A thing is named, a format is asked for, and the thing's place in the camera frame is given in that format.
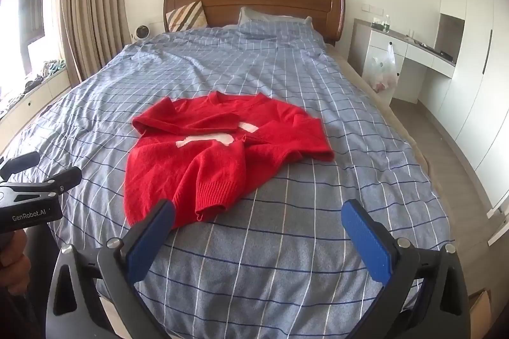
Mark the white bedside shelf unit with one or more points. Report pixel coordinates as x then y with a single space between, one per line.
397 45

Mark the pile of clutter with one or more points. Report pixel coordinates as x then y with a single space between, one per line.
47 70

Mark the white wardrobe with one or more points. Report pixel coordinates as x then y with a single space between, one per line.
473 64

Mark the small white round fan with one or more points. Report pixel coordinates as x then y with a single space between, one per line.
140 33

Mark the red knit sweater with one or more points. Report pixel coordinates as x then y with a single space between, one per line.
222 164

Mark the window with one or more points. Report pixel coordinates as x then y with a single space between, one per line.
24 29

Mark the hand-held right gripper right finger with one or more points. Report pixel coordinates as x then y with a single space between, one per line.
370 243

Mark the striped pillow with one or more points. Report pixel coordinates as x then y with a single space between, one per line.
187 17

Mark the white window bench cabinet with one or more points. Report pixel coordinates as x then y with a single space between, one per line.
35 96

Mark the cardboard box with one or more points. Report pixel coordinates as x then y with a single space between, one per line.
479 305

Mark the grey-blue pillow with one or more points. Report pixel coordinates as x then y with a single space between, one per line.
258 15

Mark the white plastic bag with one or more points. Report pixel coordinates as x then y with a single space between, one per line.
381 72

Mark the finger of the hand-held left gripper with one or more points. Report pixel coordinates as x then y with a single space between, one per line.
63 180
20 163

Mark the blue checked blanket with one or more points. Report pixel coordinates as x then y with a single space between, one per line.
278 84

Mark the beige curtain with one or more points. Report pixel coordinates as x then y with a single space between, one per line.
95 5

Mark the person's left hand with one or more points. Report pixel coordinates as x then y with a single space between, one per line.
14 259

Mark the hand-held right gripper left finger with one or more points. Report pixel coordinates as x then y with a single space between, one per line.
151 239

